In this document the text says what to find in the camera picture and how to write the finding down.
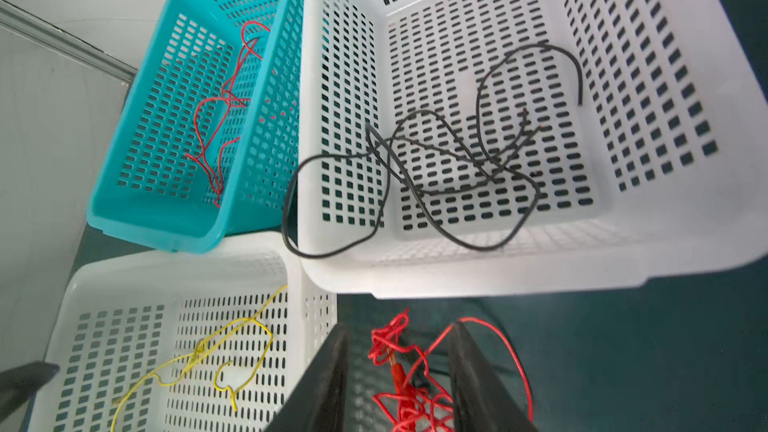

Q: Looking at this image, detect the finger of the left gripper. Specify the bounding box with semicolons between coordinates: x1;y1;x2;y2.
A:
0;361;60;420

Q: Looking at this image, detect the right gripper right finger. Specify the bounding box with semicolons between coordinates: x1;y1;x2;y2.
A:
446;322;536;432

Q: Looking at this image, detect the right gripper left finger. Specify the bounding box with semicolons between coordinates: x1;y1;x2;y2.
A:
266;323;349;432

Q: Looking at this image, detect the red wire bundle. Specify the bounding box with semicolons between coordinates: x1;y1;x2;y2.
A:
367;309;535;432

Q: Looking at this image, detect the yellow wire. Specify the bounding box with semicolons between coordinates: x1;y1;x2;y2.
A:
109;284;289;432

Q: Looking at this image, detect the black wire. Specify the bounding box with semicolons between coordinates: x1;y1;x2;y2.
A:
280;41;585;260

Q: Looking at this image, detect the large white plastic basket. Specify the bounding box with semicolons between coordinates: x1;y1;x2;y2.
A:
29;232;337;431

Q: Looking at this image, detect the small white plastic basket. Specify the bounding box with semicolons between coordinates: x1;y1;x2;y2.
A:
297;0;767;298

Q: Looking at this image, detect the teal plastic basket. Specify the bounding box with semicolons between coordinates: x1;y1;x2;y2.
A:
87;0;304;253

